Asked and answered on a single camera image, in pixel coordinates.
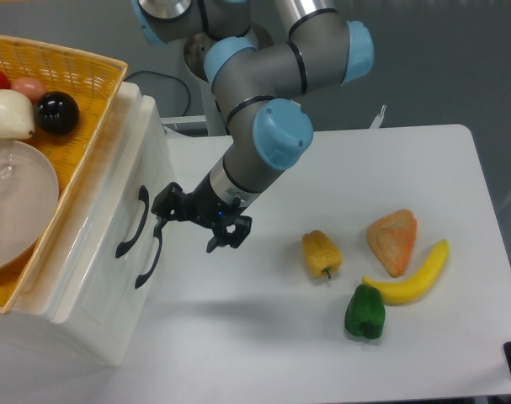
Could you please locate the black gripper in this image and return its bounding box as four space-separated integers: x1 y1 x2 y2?
151 178 253 253

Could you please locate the white drawer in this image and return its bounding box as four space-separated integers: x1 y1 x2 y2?
52 166 180 366
51 96 173 328

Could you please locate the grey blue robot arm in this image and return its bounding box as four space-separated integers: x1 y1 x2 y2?
132 1 375 250

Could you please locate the white drawer cabinet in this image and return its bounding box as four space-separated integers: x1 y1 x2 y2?
0 82 180 366

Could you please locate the yellow toy bell pepper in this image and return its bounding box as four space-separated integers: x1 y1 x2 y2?
301 230 342 279

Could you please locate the yellow woven basket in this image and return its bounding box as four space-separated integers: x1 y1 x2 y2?
0 35 128 314

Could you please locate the black toy ball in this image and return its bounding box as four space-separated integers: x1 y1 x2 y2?
34 91 80 135

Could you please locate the orange toy fruit slice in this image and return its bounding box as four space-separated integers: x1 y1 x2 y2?
366 209 418 278

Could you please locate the green toy bell pepper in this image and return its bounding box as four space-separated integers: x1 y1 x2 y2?
344 284 386 340

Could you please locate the pink toy fruit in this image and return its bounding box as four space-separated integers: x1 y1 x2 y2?
11 77 48 104

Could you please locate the white toy onion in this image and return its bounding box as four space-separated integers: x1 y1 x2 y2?
0 89 35 140

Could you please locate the yellow toy banana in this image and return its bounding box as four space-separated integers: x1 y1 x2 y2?
361 239 450 306

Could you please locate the black cable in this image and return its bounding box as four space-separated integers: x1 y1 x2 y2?
123 70 192 118

